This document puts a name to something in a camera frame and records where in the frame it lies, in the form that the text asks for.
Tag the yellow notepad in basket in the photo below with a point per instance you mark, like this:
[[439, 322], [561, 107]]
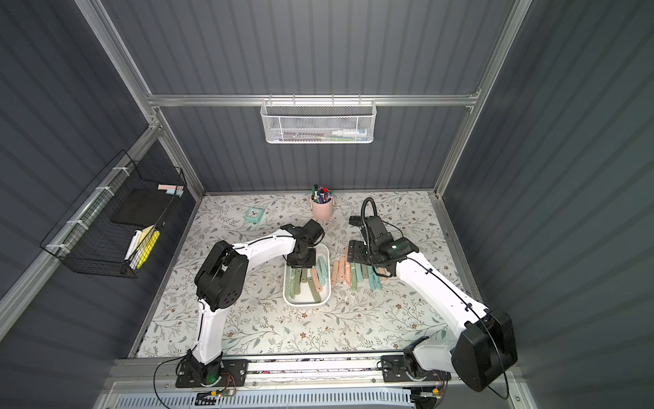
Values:
[[141, 246]]

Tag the white wire wall basket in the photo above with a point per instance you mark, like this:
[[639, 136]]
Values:
[[294, 123]]

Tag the small teal box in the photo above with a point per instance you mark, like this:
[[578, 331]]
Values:
[[254, 215]]

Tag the black stapler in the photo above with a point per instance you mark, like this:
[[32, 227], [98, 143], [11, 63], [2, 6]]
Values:
[[355, 221]]

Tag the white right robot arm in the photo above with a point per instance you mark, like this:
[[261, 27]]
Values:
[[485, 345]]

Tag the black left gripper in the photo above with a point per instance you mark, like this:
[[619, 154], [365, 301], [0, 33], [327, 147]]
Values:
[[301, 260]]

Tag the white tube in basket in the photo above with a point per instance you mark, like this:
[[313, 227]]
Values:
[[350, 134]]

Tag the pink fruit knife in box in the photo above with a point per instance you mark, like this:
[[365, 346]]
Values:
[[317, 280]]

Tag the pink pen cup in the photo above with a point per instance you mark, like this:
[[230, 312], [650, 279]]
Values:
[[322, 211]]

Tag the pink folding fruit knife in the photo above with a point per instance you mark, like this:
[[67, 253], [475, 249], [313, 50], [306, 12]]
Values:
[[347, 269]]

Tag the black wire side basket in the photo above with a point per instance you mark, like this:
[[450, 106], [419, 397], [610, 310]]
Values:
[[116, 229]]

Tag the black notebook in basket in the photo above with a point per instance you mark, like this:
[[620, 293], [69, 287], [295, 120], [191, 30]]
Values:
[[143, 208]]

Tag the white oval storage box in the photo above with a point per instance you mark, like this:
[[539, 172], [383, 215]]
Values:
[[296, 291]]

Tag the teal fruit knife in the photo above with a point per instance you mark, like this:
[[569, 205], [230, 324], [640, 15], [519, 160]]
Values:
[[374, 280], [359, 272]]

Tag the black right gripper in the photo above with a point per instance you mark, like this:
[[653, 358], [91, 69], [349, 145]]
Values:
[[358, 254]]

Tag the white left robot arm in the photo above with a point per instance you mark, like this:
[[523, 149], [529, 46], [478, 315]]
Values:
[[220, 283]]

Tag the olive green fruit knife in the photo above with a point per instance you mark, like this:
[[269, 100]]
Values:
[[313, 290]]

